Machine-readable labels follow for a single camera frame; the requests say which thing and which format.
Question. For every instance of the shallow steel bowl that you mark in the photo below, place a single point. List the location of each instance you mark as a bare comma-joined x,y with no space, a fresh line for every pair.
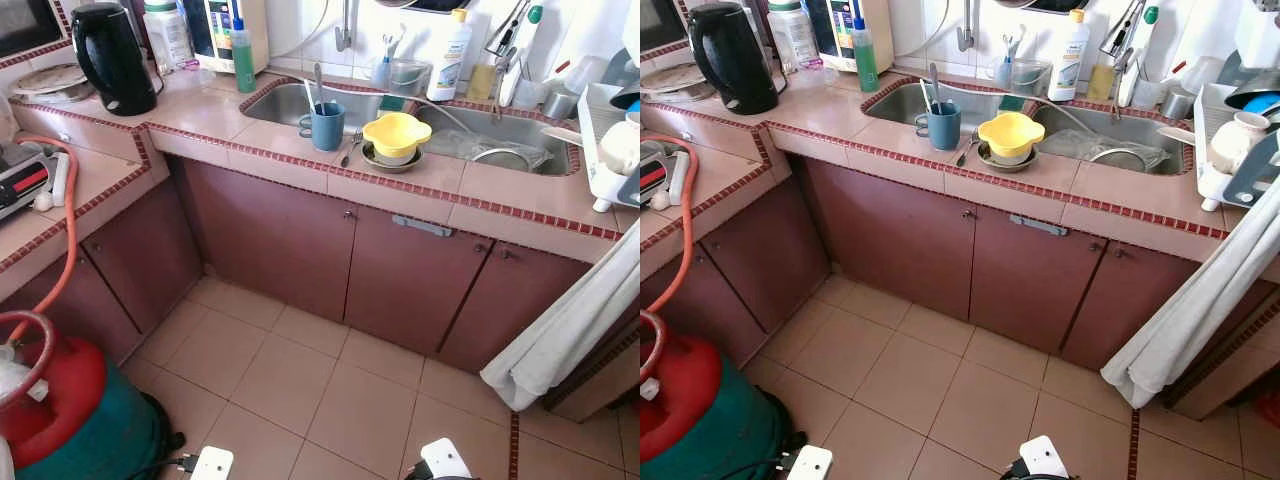
385,165
1000,165

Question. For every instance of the yellow plastic bowl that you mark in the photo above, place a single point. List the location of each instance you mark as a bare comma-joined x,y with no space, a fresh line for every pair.
397,132
1010,133

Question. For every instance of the blue mug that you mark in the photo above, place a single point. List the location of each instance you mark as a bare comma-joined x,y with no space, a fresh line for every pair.
943,125
327,128

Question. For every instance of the gas stove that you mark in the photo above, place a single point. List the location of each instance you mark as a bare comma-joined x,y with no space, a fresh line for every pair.
20,180
652,172

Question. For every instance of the white ceramic pot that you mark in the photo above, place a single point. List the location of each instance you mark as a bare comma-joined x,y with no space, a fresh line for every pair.
620,148
1235,140

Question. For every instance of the white hanging towel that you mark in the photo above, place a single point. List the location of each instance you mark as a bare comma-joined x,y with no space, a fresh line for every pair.
560,330
1190,320

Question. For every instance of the maroon cabinet door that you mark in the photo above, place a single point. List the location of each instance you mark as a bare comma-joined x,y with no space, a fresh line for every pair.
415,285
1120,310
1035,285
765,250
890,240
510,310
270,240
140,250

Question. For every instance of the white dish rack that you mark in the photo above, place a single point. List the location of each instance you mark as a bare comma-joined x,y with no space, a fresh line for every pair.
600,100
1215,110

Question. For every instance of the red gas cylinder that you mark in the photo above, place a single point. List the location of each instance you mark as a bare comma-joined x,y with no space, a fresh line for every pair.
60,400
680,390

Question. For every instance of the steel sink basin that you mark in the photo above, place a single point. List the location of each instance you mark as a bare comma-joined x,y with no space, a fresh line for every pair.
275,105
530,130
1150,130
895,103

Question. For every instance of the steel cup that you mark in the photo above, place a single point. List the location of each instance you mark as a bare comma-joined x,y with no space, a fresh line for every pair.
558,103
1178,103

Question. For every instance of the steel mesh strainer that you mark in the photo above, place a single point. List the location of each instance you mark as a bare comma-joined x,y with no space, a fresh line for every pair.
1118,155
500,155

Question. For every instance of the round steel plate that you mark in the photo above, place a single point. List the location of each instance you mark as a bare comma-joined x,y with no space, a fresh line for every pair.
50,80
670,78

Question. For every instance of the crumpled clear plastic bag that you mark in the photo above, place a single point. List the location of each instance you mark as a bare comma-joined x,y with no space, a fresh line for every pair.
1080,148
460,148

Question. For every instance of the black electric kettle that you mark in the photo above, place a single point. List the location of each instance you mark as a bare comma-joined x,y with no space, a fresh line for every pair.
110,60
730,55

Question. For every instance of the black microwave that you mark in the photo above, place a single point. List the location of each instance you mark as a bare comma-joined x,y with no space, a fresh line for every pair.
25,20
655,20

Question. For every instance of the white bottle green cap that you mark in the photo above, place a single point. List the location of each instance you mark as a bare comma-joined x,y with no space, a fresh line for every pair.
1140,55
522,50

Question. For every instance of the yellow scouring pad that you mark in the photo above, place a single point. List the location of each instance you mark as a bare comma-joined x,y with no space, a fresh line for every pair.
1100,82
481,82

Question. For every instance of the chrome sink faucet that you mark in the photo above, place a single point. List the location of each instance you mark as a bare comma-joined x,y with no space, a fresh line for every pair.
505,55
1125,50

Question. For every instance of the white jar green lid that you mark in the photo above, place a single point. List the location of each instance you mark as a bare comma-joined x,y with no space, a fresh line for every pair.
165,35
790,35

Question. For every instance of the white detergent bottle yellow cap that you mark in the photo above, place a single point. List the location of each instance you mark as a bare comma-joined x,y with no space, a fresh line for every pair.
1068,58
449,60

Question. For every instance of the clear plastic container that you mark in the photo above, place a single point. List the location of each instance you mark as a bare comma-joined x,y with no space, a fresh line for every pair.
1030,75
410,78

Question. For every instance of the beige water ionizer machine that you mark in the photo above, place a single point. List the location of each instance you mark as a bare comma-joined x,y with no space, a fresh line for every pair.
830,30
205,30

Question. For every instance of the green dish soap bottle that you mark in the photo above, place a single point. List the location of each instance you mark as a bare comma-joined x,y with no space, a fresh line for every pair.
864,62
244,65

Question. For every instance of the steel fork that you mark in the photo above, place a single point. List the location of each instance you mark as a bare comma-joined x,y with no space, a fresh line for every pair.
350,150
966,150

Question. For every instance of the translucent toothbrush cup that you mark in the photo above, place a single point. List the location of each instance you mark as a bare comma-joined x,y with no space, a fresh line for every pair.
381,72
1001,72

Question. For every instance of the blue white toothbrush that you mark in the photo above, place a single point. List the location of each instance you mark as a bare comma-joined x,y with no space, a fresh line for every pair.
1012,42
390,40

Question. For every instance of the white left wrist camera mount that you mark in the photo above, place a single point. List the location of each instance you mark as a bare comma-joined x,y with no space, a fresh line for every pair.
808,463
212,465

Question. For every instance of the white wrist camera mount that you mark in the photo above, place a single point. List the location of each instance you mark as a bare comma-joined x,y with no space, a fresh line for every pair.
1043,458
212,465
445,460
808,463

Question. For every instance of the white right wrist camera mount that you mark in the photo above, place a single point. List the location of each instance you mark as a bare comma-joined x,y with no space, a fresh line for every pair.
445,460
1043,458

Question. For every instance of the chrome wall tap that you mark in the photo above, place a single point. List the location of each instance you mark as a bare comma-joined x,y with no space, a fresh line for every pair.
966,30
344,30

